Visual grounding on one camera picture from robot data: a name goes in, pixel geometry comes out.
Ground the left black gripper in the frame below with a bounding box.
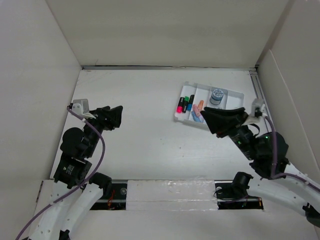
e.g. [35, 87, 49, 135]
[84, 104, 122, 157]

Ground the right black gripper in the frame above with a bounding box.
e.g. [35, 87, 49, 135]
[200, 105, 260, 160]

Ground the blue translucent eraser case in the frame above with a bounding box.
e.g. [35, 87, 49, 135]
[191, 111, 204, 124]

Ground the orange translucent eraser case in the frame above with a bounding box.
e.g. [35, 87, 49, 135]
[197, 100, 204, 111]

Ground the pink translucent eraser case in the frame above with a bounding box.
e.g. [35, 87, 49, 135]
[192, 104, 201, 117]

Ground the blue cap black highlighter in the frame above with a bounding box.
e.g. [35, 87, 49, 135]
[187, 94, 195, 112]

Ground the green cap black highlighter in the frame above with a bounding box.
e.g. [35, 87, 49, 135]
[182, 96, 189, 113]

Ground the pink cap black highlighter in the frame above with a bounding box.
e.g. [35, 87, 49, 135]
[176, 97, 185, 114]

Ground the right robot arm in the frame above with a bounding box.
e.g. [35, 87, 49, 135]
[201, 106, 320, 227]

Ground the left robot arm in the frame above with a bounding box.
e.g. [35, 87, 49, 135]
[28, 102, 123, 240]

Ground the white divided organizer tray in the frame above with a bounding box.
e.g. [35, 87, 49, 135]
[174, 81, 245, 128]

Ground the white foam block front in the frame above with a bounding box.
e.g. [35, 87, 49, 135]
[126, 179, 218, 212]

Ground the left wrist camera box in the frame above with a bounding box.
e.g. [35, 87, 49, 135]
[71, 99, 93, 118]

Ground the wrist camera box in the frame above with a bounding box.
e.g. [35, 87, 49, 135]
[71, 99, 93, 118]
[243, 98, 267, 125]

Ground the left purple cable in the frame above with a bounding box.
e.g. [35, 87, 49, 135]
[16, 106, 106, 240]

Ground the purple cable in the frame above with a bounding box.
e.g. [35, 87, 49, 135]
[16, 106, 106, 240]
[217, 113, 320, 203]

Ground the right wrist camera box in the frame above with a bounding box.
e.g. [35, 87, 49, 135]
[243, 98, 267, 125]

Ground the metal rail right edge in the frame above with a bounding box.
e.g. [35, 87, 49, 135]
[249, 68, 273, 121]

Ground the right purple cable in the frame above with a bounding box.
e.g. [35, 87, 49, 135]
[217, 113, 320, 203]

